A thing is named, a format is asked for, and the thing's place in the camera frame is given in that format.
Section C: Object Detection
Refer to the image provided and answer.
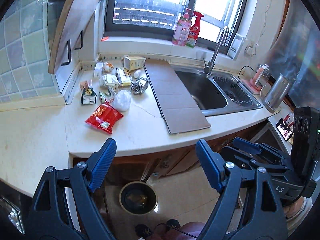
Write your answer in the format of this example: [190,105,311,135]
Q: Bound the small white bottle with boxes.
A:
[133,70,141,79]

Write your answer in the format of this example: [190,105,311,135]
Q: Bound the grey white small carton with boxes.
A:
[93,62,104,78]

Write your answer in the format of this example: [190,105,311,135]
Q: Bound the green white small packet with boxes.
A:
[99,90,116,103]

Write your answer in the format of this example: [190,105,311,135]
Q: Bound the smartphone on stand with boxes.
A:
[276,119,293,141]

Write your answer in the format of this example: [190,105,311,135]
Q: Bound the chrome kitchen faucet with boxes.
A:
[204,25,229,76]

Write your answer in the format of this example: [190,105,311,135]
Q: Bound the red snack bag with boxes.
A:
[85,102,124,134]

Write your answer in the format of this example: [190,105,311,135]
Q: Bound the blue patterned slipper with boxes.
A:
[166,219,181,230]
[135,224,153,239]

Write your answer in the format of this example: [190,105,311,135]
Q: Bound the wooden cutting board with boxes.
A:
[48,0,100,74]

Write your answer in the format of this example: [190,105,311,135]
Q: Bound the stainless steel sink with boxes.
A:
[172,65,262,116]

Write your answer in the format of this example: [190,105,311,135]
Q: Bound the brown cardboard sheet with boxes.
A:
[144,59,211,134]

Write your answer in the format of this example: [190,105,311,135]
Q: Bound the pink device on counter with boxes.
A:
[241,64,271,94]

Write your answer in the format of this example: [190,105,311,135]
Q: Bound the left blue patterned slipper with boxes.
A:
[135,224,153,239]

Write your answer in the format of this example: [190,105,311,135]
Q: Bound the brown wooden cabinet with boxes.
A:
[72,119,271,188]

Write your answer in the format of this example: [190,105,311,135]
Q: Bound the aluminium foil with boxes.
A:
[131,77,149,95]

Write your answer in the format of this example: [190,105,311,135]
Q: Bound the window with dark frame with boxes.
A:
[104,0,247,54]

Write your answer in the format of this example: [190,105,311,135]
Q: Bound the green black milk carton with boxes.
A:
[80,80,97,105]

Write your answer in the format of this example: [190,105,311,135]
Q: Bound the orange white round wrapper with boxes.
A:
[103,62,114,73]

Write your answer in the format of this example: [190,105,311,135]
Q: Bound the white paper wrapper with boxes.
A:
[99,74,120,92]

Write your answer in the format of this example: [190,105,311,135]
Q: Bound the pale yellow carton box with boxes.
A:
[124,56,146,72]

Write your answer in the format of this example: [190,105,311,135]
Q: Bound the right blue patterned slipper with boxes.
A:
[166,219,181,230]

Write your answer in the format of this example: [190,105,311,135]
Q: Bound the pink trousers legs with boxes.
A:
[146,222,204,240]

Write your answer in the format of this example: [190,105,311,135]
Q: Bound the white plastic bag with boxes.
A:
[112,89,132,112]

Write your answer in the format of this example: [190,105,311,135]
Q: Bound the red spray cleaner bottle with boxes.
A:
[185,11,204,48]

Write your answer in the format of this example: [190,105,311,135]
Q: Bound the yellow red box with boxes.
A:
[116,68,133,87]

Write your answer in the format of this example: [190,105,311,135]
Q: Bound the round beige trash bin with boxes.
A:
[118,181,158,216]

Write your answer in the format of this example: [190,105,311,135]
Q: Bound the steel electric kettle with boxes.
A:
[260,74,292,113]

